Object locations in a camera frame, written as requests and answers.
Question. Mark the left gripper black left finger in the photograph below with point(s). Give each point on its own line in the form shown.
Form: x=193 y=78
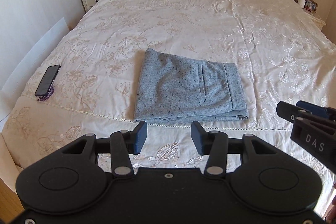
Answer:
x=124 y=141

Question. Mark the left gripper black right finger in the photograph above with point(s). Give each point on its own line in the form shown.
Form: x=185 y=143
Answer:
x=214 y=143

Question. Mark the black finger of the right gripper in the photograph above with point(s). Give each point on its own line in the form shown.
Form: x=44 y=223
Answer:
x=314 y=109
x=291 y=112

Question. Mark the grey speckled pants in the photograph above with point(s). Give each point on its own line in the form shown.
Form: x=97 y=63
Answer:
x=175 y=89

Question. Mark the right cream nightstand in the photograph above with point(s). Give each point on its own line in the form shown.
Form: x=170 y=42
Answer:
x=315 y=18

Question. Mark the black smartphone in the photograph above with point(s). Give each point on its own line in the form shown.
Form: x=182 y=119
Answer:
x=47 y=81

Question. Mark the right wooden photo frame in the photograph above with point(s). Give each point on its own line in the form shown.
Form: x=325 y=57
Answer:
x=310 y=6

